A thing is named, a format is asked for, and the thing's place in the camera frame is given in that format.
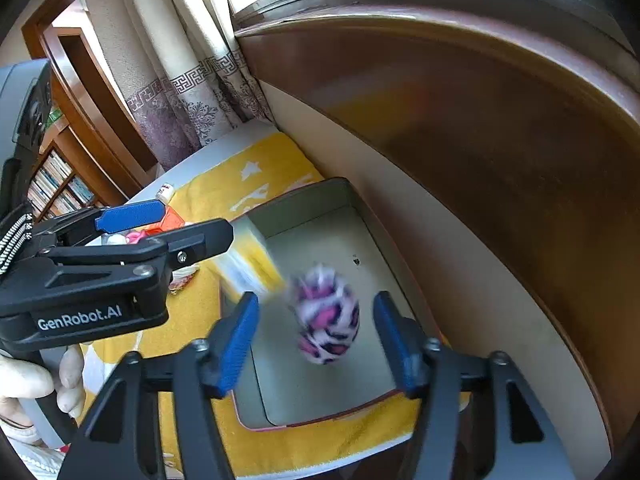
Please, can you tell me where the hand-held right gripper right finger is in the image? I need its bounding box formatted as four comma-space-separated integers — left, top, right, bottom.
371, 291, 576, 480

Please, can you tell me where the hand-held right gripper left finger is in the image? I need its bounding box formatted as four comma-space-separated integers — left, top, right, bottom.
57, 291, 261, 480

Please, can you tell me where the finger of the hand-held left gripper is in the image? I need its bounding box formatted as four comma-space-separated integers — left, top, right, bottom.
42, 218, 234, 293
30, 199, 168, 248

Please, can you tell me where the orange plastic block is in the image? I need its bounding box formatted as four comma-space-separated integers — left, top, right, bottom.
150, 205, 186, 233

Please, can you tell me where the yellow box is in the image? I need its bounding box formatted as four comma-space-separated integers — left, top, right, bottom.
220, 217, 288, 306

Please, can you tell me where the pink leopard fuzzy ball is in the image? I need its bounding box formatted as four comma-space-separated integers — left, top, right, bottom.
290, 262, 362, 366

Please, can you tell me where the red cardboard box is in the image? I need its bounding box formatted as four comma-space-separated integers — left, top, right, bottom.
218, 176, 471, 433

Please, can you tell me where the person's left hand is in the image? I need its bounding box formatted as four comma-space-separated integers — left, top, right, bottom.
0, 346, 87, 428

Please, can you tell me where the yellow printed towel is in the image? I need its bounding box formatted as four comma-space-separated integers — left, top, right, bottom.
82, 132, 473, 480

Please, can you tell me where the wooden bookshelf with books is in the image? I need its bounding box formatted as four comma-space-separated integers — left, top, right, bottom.
25, 110, 146, 221

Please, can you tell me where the patterned curtain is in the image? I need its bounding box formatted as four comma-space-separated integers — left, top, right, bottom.
90, 0, 276, 173

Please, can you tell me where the wooden window sill panel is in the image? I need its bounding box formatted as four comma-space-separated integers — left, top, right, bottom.
235, 5, 640, 446

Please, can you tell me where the wooden door frame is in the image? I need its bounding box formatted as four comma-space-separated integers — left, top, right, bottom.
22, 0, 161, 201

